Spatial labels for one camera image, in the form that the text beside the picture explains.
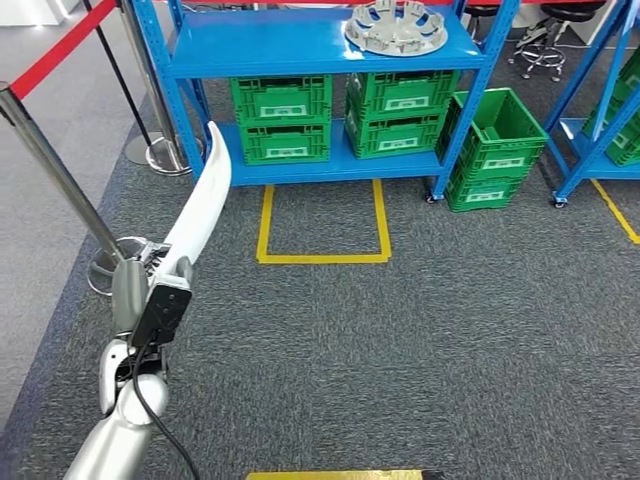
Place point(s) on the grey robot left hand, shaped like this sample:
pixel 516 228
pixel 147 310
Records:
pixel 127 298

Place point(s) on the white curved plastic part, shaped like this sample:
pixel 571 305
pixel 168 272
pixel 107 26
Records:
pixel 205 199

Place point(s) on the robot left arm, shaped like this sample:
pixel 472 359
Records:
pixel 115 444

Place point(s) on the blue metal shelf rack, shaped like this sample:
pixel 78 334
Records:
pixel 300 46
pixel 575 149

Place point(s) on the red barrier belt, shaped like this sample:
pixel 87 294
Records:
pixel 60 48

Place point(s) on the white cabinet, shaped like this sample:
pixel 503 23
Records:
pixel 30 10

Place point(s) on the grey plastic wheel cover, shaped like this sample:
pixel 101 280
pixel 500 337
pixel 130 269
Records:
pixel 395 40

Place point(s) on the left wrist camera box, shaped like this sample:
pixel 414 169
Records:
pixel 162 314

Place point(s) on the chrome stanchion post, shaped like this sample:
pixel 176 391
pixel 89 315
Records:
pixel 60 173
pixel 164 162

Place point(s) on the black stanchion post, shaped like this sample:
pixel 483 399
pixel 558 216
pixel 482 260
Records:
pixel 116 69

